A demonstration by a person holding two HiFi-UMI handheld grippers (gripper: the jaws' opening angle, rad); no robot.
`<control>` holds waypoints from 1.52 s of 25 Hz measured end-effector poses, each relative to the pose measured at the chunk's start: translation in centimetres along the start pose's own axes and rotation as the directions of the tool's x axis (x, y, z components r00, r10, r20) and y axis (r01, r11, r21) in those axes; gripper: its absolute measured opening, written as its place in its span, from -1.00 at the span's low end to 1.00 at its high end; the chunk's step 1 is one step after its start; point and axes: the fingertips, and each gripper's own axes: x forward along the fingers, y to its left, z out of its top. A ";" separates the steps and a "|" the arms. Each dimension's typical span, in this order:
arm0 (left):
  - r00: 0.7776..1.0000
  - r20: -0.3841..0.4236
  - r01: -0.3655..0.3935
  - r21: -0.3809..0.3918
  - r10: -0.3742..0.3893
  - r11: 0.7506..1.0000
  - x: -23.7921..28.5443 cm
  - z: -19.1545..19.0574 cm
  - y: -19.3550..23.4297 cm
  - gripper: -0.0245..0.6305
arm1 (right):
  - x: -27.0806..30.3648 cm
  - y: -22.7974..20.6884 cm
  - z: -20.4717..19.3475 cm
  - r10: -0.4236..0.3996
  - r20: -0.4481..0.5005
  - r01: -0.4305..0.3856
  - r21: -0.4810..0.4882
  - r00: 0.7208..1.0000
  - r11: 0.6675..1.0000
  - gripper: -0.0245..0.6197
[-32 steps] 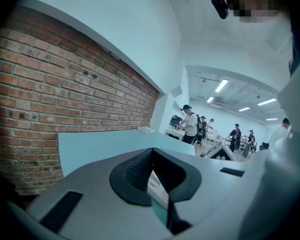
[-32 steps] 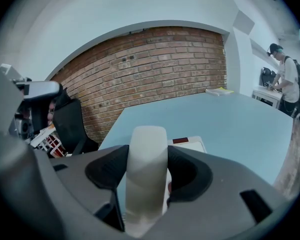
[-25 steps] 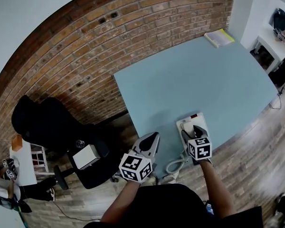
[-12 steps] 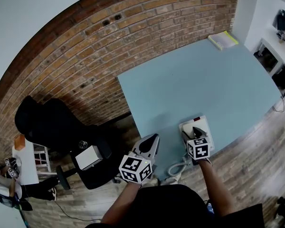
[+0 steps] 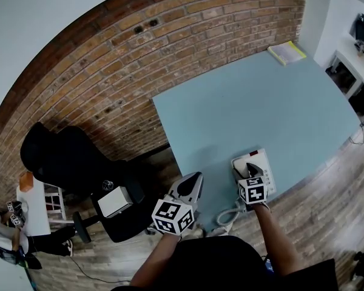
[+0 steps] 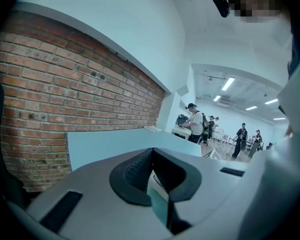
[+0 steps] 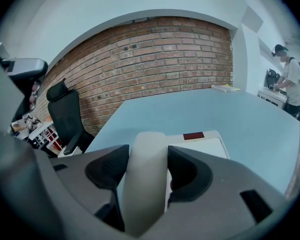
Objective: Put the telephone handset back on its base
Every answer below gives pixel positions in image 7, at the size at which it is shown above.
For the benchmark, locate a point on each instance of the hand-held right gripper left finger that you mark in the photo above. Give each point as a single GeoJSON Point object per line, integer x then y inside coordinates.
{"type": "Point", "coordinates": [107, 166]}

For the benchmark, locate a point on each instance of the white telephone base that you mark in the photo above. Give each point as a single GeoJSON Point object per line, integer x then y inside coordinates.
{"type": "Point", "coordinates": [202, 146]}

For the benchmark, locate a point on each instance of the small white desk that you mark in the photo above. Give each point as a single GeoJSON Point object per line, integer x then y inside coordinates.
{"type": "Point", "coordinates": [271, 96]}

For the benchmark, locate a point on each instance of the yellow and white notebook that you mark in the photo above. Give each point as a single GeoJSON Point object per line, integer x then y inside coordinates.
{"type": "Point", "coordinates": [226, 88]}

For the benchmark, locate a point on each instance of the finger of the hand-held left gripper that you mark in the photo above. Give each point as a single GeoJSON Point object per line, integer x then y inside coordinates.
{"type": "Point", "coordinates": [30, 67]}

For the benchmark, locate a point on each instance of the white telephone handset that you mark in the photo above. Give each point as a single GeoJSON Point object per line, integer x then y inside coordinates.
{"type": "Point", "coordinates": [145, 171]}

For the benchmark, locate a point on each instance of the spare hand-held gripper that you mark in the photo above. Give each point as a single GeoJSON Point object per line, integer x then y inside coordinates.
{"type": "Point", "coordinates": [33, 122]}

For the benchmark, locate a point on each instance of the light blue table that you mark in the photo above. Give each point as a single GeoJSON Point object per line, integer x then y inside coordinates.
{"type": "Point", "coordinates": [202, 111]}

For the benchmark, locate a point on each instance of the black mesh chair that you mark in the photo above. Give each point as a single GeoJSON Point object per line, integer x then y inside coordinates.
{"type": "Point", "coordinates": [272, 76]}

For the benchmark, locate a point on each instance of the white side table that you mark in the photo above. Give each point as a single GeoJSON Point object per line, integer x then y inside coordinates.
{"type": "Point", "coordinates": [40, 134]}

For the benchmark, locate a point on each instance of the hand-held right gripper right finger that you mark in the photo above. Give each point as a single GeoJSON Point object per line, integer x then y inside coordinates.
{"type": "Point", "coordinates": [190, 174]}

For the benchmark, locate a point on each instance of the black office chair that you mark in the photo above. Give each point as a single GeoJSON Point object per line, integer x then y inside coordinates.
{"type": "Point", "coordinates": [65, 116]}

